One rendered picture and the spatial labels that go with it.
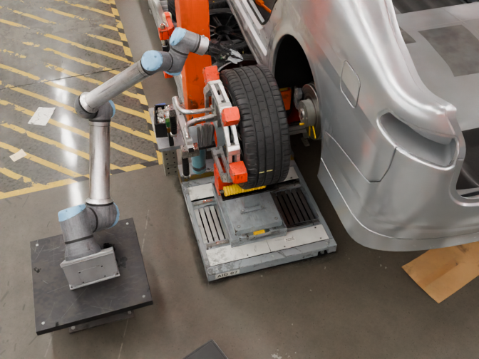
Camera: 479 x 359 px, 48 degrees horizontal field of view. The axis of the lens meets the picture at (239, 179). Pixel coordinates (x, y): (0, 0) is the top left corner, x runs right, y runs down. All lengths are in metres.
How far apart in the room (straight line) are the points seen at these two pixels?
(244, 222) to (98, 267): 0.93
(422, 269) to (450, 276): 0.17
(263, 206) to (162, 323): 0.93
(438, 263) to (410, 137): 1.59
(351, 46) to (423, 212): 0.73
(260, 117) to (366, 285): 1.31
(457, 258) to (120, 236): 2.08
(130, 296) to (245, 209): 0.91
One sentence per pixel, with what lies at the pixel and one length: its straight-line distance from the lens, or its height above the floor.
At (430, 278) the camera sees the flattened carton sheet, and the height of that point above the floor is 0.01.
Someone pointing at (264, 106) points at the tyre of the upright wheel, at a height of 1.13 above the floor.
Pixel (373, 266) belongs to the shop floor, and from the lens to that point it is 3.52.
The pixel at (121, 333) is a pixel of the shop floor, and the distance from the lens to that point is 3.25.
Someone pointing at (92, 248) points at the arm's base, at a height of 0.50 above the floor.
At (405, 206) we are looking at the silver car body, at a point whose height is 1.16.
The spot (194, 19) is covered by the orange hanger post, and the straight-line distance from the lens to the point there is 3.09.
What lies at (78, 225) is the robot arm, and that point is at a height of 0.59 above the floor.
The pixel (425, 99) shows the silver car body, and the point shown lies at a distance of 2.03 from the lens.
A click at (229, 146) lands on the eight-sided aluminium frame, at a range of 2.70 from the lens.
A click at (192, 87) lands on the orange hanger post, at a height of 0.84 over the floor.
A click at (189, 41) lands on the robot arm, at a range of 2.64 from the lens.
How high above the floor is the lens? 2.82
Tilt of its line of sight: 46 degrees down
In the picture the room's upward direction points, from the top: straight up
